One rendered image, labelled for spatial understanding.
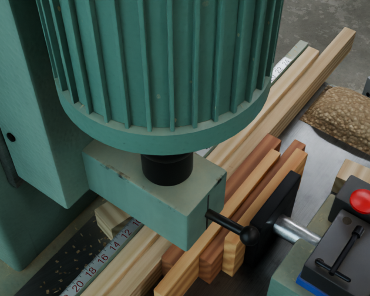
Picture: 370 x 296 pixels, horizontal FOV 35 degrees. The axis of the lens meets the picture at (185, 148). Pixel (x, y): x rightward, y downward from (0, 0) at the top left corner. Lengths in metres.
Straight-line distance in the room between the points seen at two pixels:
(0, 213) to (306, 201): 0.39
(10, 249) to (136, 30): 0.50
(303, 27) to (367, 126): 1.67
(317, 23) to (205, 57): 2.16
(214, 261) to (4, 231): 0.27
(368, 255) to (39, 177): 0.35
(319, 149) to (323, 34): 1.65
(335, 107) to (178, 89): 0.50
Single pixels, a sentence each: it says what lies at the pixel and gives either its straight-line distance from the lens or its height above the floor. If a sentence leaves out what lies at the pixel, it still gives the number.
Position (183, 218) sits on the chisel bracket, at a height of 1.06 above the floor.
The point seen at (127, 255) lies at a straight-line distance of 0.67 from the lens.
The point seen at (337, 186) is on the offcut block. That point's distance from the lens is 0.78.
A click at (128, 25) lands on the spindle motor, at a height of 1.31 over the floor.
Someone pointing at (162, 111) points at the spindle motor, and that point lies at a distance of 0.40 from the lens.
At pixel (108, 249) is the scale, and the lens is 0.67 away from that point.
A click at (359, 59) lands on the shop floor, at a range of 2.39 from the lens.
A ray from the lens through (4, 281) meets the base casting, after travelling 0.85.
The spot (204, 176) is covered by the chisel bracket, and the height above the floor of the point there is 1.07.
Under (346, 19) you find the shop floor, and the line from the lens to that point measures 2.57.
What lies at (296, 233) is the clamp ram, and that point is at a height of 0.96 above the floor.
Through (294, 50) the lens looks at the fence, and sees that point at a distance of 0.89.
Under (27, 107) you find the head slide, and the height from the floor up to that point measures 1.15.
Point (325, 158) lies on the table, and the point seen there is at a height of 0.90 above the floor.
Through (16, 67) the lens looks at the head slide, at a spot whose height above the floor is 1.20.
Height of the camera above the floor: 1.53
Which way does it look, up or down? 51 degrees down
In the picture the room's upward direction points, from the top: straight up
